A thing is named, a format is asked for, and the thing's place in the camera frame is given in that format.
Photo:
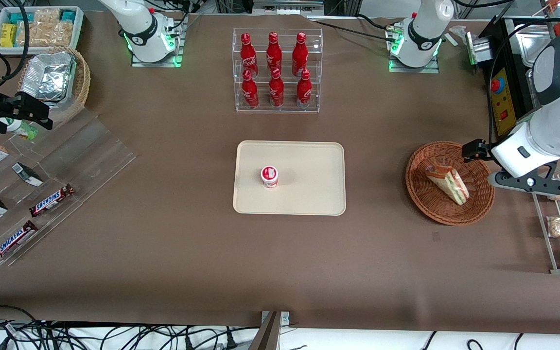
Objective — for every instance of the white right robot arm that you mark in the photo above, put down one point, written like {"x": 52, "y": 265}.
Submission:
{"x": 139, "y": 26}

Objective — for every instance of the wrapped triangle sandwich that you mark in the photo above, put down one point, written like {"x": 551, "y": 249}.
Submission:
{"x": 447, "y": 183}

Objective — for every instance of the light tan wicker basket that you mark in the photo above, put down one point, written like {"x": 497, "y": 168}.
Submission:
{"x": 81, "y": 82}

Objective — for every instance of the round brown wicker basket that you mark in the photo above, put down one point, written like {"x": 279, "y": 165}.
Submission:
{"x": 430, "y": 194}

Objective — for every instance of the stainless steel tray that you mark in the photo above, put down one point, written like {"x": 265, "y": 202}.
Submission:
{"x": 537, "y": 46}

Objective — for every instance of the beige plastic tray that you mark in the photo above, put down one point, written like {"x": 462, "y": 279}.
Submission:
{"x": 309, "y": 180}

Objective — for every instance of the red can on tray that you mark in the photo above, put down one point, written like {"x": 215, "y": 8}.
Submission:
{"x": 270, "y": 176}

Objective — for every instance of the aluminium foil container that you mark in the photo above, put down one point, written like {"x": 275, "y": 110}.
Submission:
{"x": 49, "y": 78}

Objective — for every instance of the black and yellow control box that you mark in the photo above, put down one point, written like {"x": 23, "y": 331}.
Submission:
{"x": 503, "y": 102}

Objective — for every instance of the clear acrylic stepped display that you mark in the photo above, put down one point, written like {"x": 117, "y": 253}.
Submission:
{"x": 90, "y": 155}

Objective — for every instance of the yellow snack pack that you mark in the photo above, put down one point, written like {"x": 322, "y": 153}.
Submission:
{"x": 8, "y": 35}

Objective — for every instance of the clear cracker pack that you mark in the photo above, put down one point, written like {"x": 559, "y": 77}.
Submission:
{"x": 46, "y": 34}
{"x": 46, "y": 14}

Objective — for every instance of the teal snack pack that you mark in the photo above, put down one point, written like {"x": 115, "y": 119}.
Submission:
{"x": 68, "y": 16}
{"x": 18, "y": 18}

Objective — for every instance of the Snickers chocolate bar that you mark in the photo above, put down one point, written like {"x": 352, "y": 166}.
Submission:
{"x": 51, "y": 200}
{"x": 13, "y": 241}

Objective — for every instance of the white plastic bin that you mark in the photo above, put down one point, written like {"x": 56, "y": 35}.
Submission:
{"x": 79, "y": 24}

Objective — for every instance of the crumpled clear wrapper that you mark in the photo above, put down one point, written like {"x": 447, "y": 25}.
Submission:
{"x": 457, "y": 34}

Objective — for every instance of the red cola bottle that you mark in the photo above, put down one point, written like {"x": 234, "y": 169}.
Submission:
{"x": 247, "y": 53}
{"x": 304, "y": 91}
{"x": 276, "y": 90}
{"x": 300, "y": 52}
{"x": 273, "y": 51}

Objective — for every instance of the brown table cover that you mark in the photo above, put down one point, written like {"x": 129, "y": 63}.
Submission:
{"x": 163, "y": 253}

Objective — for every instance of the red can in rack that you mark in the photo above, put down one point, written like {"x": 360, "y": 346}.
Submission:
{"x": 249, "y": 91}

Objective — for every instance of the clear acrylic bottle rack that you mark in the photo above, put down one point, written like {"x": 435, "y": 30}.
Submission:
{"x": 260, "y": 104}

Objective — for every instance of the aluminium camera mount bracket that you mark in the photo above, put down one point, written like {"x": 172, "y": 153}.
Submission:
{"x": 270, "y": 333}

